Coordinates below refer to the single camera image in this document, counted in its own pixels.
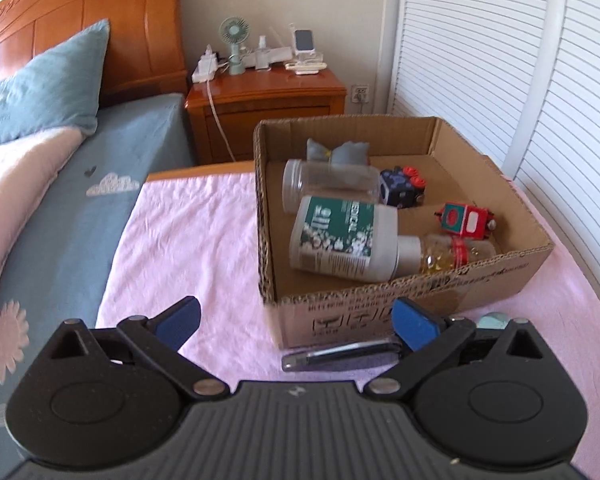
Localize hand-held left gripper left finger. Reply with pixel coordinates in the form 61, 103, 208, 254
47, 296, 231, 401

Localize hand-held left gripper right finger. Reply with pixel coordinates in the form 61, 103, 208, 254
362, 297, 556, 401

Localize capsule bottle with silver cap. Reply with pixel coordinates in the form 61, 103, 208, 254
395, 234, 497, 277

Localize brown cardboard box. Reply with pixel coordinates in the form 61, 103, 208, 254
252, 115, 555, 350

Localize black folding knife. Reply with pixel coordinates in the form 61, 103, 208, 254
281, 337, 406, 373

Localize white cotton swab container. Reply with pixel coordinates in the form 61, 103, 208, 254
288, 195, 400, 282

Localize red toy train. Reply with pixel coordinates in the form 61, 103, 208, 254
434, 202, 498, 241

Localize dark blue fidget cube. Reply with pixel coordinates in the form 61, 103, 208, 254
379, 165, 427, 208

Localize clear plastic jar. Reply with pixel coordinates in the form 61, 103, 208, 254
281, 159, 383, 213

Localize grey toy cat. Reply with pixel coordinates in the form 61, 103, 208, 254
306, 139, 370, 166

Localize pink towel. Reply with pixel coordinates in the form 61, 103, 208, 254
95, 170, 600, 396

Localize teal earbuds case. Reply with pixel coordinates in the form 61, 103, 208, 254
477, 312, 513, 330

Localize blue floral bed sheet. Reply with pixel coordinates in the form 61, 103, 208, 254
0, 92, 196, 480

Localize pink quilt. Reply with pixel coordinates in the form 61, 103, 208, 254
0, 126, 86, 281

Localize wooden nightstand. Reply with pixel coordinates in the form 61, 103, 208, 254
186, 66, 348, 166

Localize white power strip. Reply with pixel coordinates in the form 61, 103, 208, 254
192, 46, 222, 82

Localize blue pillow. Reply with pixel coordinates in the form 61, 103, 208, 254
0, 18, 112, 151

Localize white louvered closet door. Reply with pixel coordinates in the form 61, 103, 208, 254
502, 0, 600, 311
387, 0, 566, 171

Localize flat white device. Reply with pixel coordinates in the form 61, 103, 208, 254
285, 60, 328, 77

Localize small green desk fan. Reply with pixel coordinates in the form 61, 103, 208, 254
219, 16, 250, 77

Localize phone on white stand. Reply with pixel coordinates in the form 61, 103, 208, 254
292, 29, 316, 58

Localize wooden headboard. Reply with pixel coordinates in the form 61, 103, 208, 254
0, 0, 188, 108

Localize white cable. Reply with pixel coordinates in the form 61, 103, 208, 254
206, 79, 238, 163

